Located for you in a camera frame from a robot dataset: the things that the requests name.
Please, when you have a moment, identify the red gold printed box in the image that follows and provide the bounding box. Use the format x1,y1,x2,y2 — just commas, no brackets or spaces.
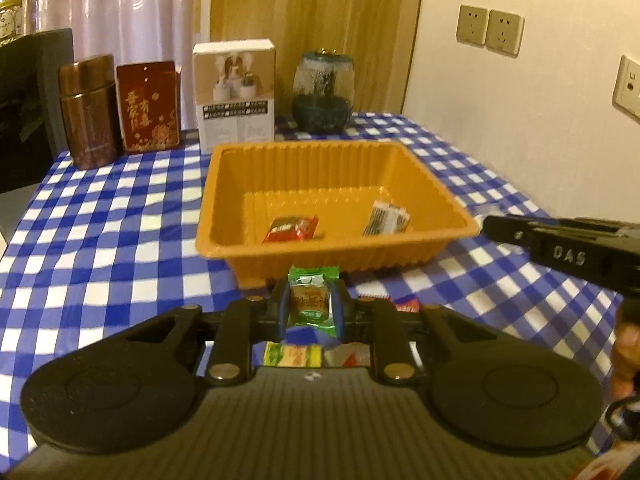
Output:
116,60,183,155

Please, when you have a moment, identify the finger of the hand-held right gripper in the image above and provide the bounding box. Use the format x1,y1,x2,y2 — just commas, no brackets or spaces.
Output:
505,214,577,229
481,215,540,257

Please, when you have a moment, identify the beige wall socket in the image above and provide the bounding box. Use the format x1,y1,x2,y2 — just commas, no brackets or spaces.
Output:
613,55,640,122
486,8,525,56
455,4,490,47

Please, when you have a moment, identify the white cardboard box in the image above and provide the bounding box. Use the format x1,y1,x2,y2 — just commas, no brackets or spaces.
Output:
192,38,277,153

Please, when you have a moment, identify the yellowish box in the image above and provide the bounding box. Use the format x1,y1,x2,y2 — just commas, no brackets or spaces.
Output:
0,0,24,42

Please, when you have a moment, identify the grey striped snack packet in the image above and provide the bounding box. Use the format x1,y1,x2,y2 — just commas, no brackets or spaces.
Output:
362,199,411,237

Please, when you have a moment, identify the red white bag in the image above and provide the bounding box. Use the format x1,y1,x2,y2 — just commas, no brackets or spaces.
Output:
575,445,632,480

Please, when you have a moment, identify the orange plastic tray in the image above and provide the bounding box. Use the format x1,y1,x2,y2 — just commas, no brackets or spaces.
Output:
195,140,481,290

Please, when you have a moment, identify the wooden door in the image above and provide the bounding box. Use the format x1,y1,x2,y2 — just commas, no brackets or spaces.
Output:
209,0,427,117

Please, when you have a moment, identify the black chair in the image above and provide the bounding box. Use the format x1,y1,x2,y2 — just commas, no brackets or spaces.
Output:
0,27,76,196

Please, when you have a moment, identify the red candy packet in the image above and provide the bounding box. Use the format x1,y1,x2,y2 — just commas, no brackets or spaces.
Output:
262,214,320,244

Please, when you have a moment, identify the sheer curtain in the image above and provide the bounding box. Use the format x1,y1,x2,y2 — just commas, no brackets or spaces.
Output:
0,0,213,131

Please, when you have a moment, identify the brown metal tin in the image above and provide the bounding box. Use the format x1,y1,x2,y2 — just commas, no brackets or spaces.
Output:
58,54,124,171

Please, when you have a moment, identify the person's right hand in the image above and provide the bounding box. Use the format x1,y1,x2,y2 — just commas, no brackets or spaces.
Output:
611,300,640,397

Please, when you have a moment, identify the red striped snack packet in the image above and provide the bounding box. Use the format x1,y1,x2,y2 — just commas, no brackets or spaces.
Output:
357,291,422,314

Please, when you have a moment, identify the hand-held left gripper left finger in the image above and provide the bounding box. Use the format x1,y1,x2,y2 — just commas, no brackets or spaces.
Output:
125,280,292,387

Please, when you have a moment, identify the yellow green snack packet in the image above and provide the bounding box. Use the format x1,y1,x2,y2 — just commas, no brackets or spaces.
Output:
263,342,322,369

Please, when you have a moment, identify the white red snack packet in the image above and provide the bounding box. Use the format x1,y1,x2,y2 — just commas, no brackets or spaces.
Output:
324,342,372,368

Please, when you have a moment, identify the blue white checkered tablecloth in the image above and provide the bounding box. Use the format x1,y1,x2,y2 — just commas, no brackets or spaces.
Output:
0,111,640,461

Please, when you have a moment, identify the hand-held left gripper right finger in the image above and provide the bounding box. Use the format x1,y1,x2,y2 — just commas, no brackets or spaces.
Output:
331,280,501,387

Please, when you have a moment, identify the glass jar with green base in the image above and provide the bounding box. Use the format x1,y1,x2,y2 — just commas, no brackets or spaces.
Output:
291,50,355,136

